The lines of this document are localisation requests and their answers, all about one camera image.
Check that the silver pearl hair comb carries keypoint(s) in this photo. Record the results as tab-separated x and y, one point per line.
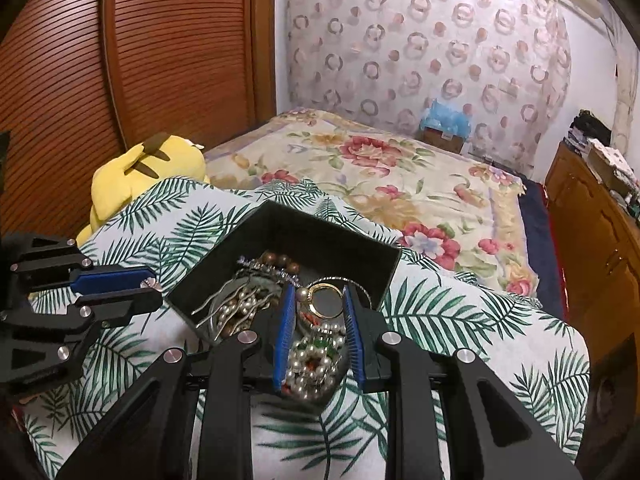
215	302

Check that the small brown cardboard box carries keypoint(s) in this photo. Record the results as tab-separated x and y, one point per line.
442	141

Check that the open box with white cloth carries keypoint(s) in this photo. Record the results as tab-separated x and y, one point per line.
610	165

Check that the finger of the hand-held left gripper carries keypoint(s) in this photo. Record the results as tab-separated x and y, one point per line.
120	305
110	280

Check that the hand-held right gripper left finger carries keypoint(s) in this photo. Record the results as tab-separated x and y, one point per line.
284	335

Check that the black cardboard box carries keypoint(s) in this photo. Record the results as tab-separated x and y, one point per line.
310	240

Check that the blue plastic bag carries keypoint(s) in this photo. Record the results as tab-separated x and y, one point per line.
445	117

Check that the stack of folded clothes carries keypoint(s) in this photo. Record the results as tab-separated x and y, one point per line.
590	130

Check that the yellow plush toy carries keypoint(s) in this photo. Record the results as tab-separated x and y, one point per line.
130	175

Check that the white lace curtain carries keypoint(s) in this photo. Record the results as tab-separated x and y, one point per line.
627	85

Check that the thin silver bangle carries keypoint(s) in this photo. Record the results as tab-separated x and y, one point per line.
362	292

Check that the dark blue sheet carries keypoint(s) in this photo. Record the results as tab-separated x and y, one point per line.
537	240

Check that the crystal hair pin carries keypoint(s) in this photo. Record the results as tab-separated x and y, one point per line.
265	267

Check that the slatted wooden wardrobe door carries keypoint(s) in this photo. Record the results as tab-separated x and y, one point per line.
125	60

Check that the wooden cabinet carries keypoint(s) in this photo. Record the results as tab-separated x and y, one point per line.
595	240

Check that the floral quilt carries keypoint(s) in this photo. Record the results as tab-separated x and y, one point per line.
380	175

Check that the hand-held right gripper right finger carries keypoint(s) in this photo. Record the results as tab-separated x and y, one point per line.
354	340

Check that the leaf-print blanket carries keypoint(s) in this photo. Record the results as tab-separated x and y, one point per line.
450	320

